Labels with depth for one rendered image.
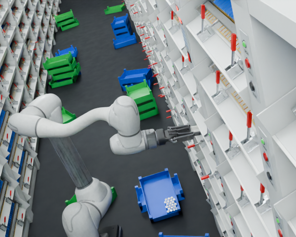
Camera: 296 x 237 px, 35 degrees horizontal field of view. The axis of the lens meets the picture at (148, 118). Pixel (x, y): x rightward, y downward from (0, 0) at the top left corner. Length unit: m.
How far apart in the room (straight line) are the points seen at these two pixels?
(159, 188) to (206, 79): 1.73
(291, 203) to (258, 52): 0.30
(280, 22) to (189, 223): 2.44
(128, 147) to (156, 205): 1.04
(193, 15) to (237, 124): 0.39
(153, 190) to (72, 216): 0.78
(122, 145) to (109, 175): 1.54
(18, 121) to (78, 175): 0.47
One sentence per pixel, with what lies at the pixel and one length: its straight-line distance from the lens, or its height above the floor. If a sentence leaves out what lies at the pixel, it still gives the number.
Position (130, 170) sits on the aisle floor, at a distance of 3.59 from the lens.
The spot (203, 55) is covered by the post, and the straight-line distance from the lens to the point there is 1.48.
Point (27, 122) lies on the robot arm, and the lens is 2.36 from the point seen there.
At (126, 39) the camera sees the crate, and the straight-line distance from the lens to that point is 6.38.
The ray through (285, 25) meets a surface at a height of 1.72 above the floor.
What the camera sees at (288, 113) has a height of 1.52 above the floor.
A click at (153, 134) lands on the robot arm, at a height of 0.89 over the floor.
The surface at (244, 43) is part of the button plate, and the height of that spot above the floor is 1.64.
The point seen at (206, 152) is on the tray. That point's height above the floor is 0.74.
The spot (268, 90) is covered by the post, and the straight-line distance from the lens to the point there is 0.78.
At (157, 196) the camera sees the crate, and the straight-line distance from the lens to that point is 3.12.
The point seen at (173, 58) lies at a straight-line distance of 2.22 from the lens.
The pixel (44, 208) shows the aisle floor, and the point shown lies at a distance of 3.60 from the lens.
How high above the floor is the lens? 1.93
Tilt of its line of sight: 27 degrees down
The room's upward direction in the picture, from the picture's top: 18 degrees counter-clockwise
